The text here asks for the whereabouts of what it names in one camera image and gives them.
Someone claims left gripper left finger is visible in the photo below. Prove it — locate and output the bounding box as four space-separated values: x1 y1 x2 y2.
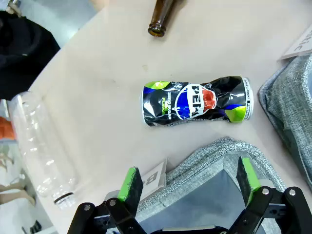
67 167 147 234

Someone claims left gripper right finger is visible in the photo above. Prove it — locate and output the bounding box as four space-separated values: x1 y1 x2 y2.
226 156 312 234

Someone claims crushed black Pepsi can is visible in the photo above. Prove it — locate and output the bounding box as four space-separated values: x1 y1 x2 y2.
139 76 254 127

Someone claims large clear plastic bottle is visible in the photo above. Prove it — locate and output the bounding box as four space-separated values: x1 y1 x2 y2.
9 91 78 211

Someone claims brown glass bottle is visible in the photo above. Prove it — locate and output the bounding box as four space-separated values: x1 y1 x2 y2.
147 0 190 39

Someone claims grey fabric bottle basket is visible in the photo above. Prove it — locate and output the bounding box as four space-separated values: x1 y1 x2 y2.
135 136 287 234

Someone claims grey fabric plastic basket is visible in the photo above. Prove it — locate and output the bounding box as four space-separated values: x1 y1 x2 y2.
257 55 312 191

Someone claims white Bottle label card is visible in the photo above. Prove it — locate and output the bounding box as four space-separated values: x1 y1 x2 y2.
140 158 169 200

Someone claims orange garment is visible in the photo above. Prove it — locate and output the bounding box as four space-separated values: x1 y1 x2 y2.
0 116 17 141

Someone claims white Plastic label card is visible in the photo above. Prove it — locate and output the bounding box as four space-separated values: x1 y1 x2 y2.
276 24 312 61

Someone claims person in black cardigan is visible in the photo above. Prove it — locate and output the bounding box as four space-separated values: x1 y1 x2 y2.
0 11 61 100

